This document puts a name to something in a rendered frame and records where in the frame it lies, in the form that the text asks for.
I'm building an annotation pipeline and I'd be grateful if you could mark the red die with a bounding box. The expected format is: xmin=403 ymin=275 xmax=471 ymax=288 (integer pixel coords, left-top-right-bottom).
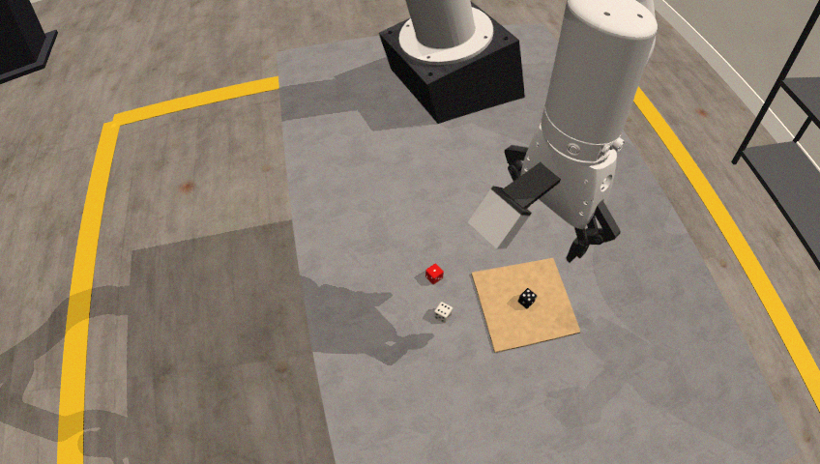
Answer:
xmin=425 ymin=264 xmax=444 ymax=284

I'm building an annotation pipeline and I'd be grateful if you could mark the tan square mat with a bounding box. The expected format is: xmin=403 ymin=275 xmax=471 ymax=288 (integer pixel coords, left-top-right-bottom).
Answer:
xmin=472 ymin=258 xmax=580 ymax=353

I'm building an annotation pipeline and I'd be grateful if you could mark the white die with black pips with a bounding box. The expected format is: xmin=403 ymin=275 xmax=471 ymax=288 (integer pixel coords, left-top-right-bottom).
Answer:
xmin=434 ymin=302 xmax=453 ymax=323

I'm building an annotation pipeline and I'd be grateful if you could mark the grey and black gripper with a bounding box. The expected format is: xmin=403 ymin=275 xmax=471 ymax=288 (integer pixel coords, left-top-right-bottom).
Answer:
xmin=504 ymin=124 xmax=621 ymax=263

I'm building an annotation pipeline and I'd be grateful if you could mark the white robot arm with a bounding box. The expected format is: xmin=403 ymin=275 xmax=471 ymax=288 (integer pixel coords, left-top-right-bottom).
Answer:
xmin=399 ymin=0 xmax=658 ymax=248

